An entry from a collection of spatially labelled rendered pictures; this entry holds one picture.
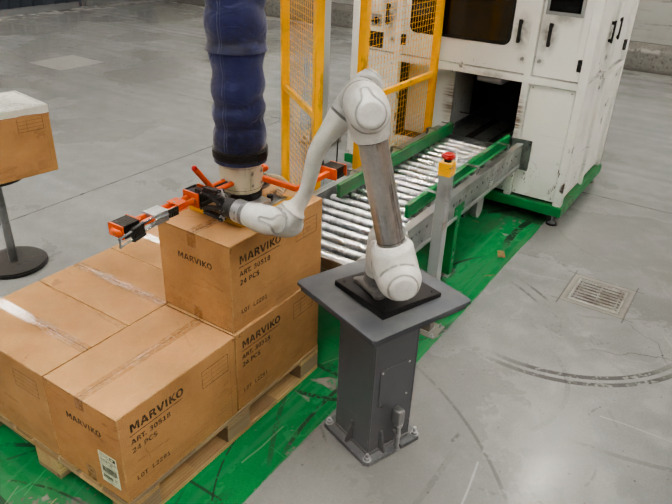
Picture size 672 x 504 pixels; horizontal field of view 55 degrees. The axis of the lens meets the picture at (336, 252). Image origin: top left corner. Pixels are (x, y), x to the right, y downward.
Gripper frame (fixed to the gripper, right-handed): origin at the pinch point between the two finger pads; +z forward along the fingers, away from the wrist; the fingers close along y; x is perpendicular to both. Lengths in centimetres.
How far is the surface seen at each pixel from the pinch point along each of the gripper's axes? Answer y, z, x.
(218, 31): -60, -2, 15
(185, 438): 85, -21, -36
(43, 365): 53, 23, -61
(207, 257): 22.2, -8.1, -4.3
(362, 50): -23, 39, 185
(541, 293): 109, -92, 197
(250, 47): -54, -11, 22
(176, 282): 40.8, 11.5, -4.0
